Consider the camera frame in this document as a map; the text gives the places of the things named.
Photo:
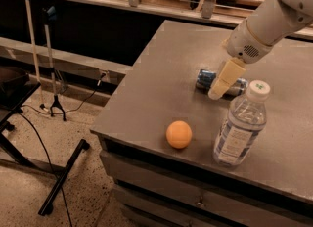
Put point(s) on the light wooden stick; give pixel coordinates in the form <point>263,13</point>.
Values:
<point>34,53</point>

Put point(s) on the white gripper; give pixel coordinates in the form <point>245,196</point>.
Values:
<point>244,44</point>

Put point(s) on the grey drawer cabinet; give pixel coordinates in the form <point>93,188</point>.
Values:
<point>160,192</point>

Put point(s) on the small tripod with pole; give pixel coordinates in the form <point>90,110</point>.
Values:
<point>49,14</point>

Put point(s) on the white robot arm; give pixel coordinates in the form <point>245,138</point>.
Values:
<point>256,36</point>

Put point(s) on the redbull can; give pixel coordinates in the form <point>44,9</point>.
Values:
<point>206,77</point>

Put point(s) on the orange ball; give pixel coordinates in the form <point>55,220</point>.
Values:
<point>179,134</point>

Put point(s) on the clear plastic water bottle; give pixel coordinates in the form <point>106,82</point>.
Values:
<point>245,119</point>

